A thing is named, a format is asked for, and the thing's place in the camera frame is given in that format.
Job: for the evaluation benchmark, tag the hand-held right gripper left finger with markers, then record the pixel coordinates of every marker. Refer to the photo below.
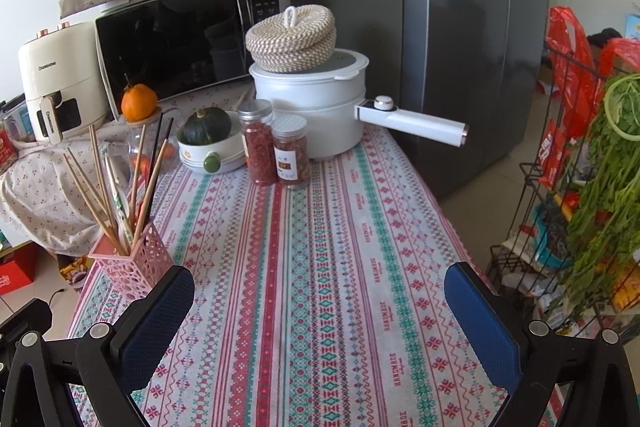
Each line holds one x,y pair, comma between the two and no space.
150,332

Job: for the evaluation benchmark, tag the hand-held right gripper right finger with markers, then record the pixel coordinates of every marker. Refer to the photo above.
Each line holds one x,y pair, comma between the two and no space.
485,332

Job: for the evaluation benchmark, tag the pink plastic utensil holder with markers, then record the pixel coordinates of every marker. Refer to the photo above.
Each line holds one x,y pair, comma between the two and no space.
145,262

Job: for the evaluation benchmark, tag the wooden chopstick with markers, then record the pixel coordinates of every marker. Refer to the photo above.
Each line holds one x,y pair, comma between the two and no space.
155,179
101,174
97,199
90,202
138,174

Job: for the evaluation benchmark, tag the white plastic rice spoon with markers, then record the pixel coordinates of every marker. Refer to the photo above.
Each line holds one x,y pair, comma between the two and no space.
117,202

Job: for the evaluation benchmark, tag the black chopstick with red end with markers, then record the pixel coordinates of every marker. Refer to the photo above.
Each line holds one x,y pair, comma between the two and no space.
147,167
162,157

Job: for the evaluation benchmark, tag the red box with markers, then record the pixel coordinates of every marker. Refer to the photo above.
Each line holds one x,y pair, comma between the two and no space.
17,274

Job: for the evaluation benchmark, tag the yellow printed cardboard box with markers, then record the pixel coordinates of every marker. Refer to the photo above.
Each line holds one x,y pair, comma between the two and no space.
75,272

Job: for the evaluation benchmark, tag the red tin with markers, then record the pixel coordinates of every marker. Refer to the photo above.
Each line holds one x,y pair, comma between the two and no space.
7,152

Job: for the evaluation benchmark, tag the patterned striped tablecloth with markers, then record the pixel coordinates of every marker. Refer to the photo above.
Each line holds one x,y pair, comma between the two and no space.
310,282

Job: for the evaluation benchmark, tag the glass jar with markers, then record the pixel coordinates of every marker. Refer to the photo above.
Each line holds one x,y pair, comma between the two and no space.
134,142

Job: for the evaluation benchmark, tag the bunch of leafy greens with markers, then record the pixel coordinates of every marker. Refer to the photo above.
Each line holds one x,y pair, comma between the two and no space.
610,187

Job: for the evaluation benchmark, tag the tall jar of red berries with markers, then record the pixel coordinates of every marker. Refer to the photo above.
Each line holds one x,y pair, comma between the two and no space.
257,152

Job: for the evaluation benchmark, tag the dark green squash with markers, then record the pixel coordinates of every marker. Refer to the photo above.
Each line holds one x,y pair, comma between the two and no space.
205,127

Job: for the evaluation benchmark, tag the short jar with red label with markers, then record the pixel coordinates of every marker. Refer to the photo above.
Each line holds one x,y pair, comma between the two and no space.
290,162

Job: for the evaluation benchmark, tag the large orange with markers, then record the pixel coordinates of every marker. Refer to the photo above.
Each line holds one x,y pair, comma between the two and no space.
140,104

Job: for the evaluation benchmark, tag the cream air fryer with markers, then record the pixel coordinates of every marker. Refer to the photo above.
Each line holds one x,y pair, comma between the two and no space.
60,67

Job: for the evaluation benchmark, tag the white electric cooking pot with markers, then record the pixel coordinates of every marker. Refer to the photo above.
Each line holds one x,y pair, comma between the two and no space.
300,107

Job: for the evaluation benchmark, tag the red plastic bag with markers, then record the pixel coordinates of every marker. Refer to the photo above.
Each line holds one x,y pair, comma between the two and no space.
620,54
570,72

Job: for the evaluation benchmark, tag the black microwave oven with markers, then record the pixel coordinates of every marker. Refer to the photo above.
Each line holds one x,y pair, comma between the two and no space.
175,42

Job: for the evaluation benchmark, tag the grey refrigerator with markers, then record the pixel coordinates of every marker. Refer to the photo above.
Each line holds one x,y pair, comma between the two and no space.
425,32

